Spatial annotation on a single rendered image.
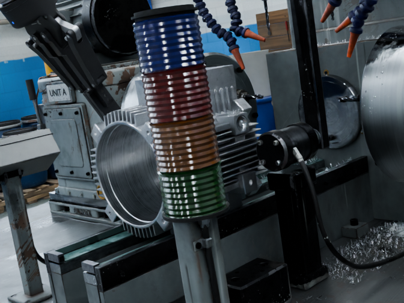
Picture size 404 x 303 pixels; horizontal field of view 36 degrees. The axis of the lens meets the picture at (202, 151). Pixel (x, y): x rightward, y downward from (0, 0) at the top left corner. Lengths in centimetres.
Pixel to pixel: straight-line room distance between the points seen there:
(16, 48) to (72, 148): 591
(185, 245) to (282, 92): 78
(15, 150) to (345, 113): 61
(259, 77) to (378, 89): 237
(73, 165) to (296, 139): 75
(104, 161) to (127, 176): 5
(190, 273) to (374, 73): 47
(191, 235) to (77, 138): 95
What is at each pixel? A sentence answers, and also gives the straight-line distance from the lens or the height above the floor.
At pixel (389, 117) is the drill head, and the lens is 92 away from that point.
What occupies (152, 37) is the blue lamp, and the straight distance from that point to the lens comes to 54.
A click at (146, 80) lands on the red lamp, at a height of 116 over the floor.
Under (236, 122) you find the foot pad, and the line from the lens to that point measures 91.
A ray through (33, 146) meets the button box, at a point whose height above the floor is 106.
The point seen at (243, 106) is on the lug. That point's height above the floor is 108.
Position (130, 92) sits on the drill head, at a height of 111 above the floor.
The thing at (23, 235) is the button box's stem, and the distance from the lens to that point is 110.
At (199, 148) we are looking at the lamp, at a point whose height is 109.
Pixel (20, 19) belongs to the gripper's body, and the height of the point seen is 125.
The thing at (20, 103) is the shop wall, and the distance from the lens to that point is 736.
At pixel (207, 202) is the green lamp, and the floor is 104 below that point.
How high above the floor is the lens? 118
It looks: 10 degrees down
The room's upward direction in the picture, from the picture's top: 9 degrees counter-clockwise
